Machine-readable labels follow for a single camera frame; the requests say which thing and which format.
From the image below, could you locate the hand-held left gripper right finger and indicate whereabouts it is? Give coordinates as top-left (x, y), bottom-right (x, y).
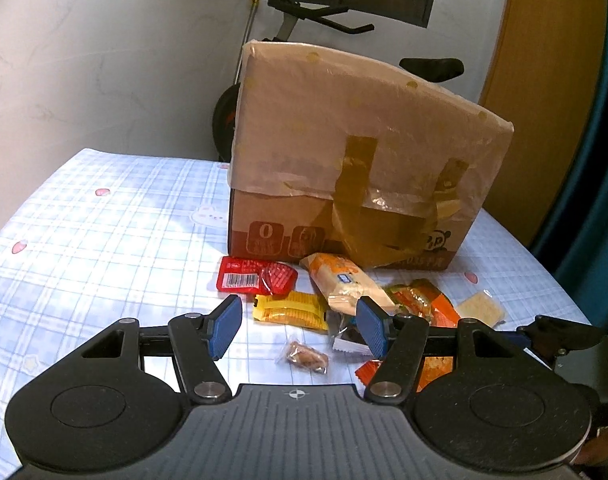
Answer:
top-left (356, 296), bottom-right (527, 406)

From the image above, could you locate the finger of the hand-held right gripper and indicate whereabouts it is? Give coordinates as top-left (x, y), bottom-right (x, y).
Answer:
top-left (501, 315), bottom-right (608, 361)

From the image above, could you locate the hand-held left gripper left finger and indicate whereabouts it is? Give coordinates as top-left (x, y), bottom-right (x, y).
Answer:
top-left (79, 295), bottom-right (243, 406)

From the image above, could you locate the dark snack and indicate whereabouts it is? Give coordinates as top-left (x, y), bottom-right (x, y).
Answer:
top-left (329, 310), bottom-right (379, 357)

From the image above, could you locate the green orange snack packet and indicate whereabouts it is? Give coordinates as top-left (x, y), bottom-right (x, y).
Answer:
top-left (386, 280), bottom-right (442, 323)

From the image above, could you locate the pale cracker packet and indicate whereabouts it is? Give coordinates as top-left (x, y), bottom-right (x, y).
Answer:
top-left (456, 291), bottom-right (506, 329)

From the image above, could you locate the brown cardboard box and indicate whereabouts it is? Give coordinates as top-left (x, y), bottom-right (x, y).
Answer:
top-left (228, 40), bottom-right (513, 271)

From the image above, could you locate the red snack packet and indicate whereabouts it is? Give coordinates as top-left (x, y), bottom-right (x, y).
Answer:
top-left (218, 256), bottom-right (299, 295)

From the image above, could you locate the clear bread packet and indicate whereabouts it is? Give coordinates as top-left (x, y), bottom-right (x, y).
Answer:
top-left (300, 252), bottom-right (397, 313)

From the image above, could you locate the yellow snack packet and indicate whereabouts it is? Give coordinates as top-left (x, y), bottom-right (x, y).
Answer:
top-left (253, 291), bottom-right (331, 332)

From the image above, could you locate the small clear snack packet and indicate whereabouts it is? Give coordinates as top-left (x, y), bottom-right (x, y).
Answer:
top-left (275, 340), bottom-right (331, 374)

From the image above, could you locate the plaid tablecloth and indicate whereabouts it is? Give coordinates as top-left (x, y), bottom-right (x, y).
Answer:
top-left (0, 147), bottom-right (599, 480)

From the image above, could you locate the blue curtain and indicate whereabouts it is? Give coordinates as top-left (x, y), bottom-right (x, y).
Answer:
top-left (528, 0), bottom-right (608, 333)

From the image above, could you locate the clear plastic box liner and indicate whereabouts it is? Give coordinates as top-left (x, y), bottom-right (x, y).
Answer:
top-left (229, 40), bottom-right (513, 221)

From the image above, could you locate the wooden panel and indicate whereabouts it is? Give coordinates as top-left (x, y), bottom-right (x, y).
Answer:
top-left (478, 0), bottom-right (608, 246)

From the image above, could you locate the black exercise bike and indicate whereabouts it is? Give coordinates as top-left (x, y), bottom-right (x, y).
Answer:
top-left (211, 0), bottom-right (464, 163)

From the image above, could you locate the metal pole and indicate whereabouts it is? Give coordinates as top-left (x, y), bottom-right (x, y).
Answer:
top-left (231, 0), bottom-right (261, 86)

